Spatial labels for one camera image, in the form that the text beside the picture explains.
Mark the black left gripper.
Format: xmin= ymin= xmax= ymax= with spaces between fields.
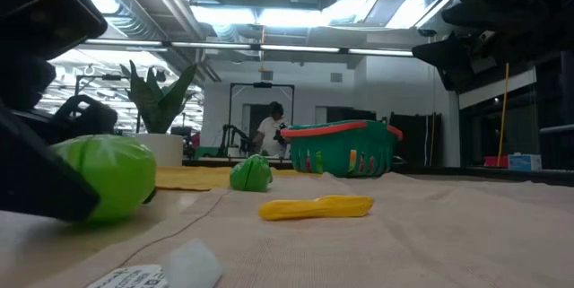
xmin=0 ymin=0 xmax=118 ymax=145

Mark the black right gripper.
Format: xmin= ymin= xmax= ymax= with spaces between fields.
xmin=411 ymin=0 xmax=574 ymax=92

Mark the green toy cabbage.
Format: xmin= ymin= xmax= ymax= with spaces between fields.
xmin=48 ymin=134 xmax=157 ymax=223

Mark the yellow toy banana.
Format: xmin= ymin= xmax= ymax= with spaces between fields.
xmin=258 ymin=195 xmax=375 ymax=222

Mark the artificial plant white pot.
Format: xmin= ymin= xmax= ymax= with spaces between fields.
xmin=119 ymin=58 xmax=198 ymax=168

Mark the black panel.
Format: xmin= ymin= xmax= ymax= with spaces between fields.
xmin=388 ymin=111 xmax=443 ymax=166

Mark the yellow cloth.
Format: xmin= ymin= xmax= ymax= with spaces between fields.
xmin=154 ymin=165 xmax=322 ymax=192

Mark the red bin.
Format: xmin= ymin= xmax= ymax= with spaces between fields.
xmin=483 ymin=155 xmax=510 ymax=169

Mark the blue white box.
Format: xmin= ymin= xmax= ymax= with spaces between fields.
xmin=508 ymin=153 xmax=543 ymax=172

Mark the teal basket orange rim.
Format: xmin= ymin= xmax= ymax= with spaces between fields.
xmin=280 ymin=119 xmax=404 ymax=179

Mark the white cloth label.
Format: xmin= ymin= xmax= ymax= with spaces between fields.
xmin=87 ymin=238 xmax=224 ymax=288

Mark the person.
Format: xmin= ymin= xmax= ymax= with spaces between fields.
xmin=250 ymin=101 xmax=289 ymax=158

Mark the pale pink cloth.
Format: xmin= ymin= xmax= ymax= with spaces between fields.
xmin=26 ymin=171 xmax=574 ymax=288

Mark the yellow cable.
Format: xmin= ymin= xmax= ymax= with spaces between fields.
xmin=496 ymin=62 xmax=511 ymax=168

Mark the black vertical post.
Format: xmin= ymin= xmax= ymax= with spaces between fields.
xmin=560 ymin=49 xmax=574 ymax=170

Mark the black aluminium table frame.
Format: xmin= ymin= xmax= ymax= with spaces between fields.
xmin=181 ymin=156 xmax=574 ymax=187

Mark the black background rig frame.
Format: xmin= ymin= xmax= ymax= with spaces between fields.
xmin=227 ymin=81 xmax=296 ymax=160

